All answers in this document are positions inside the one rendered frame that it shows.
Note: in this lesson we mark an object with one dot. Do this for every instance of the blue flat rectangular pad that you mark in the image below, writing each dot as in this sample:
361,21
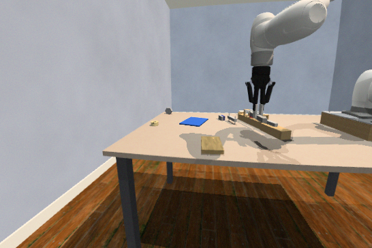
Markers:
193,121

